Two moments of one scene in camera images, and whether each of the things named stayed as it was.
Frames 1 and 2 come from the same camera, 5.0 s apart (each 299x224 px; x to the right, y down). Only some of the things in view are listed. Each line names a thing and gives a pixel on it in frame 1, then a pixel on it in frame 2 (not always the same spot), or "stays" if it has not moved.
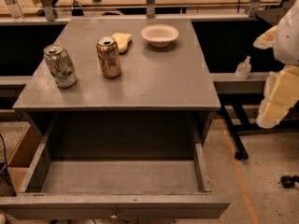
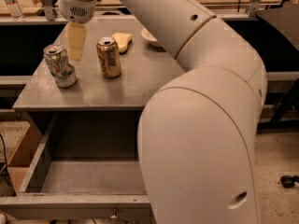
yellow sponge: x=122 y=40 stays
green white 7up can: x=61 y=65 stays
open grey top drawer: x=117 y=165 stays
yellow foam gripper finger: x=281 y=94 -> x=78 y=3
